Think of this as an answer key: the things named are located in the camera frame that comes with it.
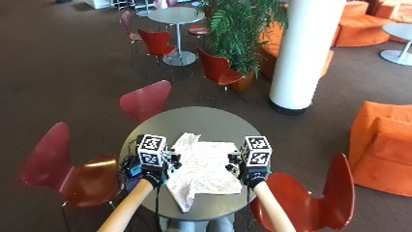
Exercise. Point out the green potted plant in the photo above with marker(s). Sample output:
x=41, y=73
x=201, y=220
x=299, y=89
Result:
x=240, y=32

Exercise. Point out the white crumpled cloth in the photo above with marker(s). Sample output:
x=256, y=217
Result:
x=205, y=169

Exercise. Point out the brown plant pot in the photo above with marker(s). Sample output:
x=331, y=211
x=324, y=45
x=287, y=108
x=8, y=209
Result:
x=243, y=83

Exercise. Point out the white marker cube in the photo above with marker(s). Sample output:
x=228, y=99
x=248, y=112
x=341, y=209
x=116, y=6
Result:
x=256, y=150
x=151, y=150

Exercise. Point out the red round stool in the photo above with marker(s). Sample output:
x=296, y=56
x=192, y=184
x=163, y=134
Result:
x=199, y=30

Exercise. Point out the orange armchair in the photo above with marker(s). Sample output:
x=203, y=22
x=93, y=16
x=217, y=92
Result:
x=384, y=148

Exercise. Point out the orange bench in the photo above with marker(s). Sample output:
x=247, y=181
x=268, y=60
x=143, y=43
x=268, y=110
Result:
x=272, y=48

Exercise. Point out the white round column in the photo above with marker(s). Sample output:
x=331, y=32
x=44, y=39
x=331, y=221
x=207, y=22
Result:
x=303, y=51

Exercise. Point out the blue wrist device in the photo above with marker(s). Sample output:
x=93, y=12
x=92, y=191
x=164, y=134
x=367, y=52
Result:
x=133, y=169

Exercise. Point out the round white pedestal table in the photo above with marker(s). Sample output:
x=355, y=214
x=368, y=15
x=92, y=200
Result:
x=401, y=42

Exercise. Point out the orange round sofa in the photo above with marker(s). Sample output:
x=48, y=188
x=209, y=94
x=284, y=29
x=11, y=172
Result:
x=360, y=27

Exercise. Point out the round grey pedestal table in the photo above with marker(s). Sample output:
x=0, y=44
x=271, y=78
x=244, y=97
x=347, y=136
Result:
x=176, y=16

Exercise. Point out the red chair with metal legs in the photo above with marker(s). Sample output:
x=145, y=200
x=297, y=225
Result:
x=219, y=69
x=308, y=203
x=156, y=42

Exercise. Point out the the person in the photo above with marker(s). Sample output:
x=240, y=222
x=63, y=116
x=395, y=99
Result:
x=199, y=225

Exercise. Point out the dark red chair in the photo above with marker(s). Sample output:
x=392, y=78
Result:
x=145, y=100
x=128, y=25
x=77, y=180

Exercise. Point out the person's right hand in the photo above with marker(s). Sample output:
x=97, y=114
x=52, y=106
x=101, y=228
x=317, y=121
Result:
x=253, y=175

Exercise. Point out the person's left hand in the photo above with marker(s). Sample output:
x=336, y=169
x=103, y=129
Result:
x=151, y=174

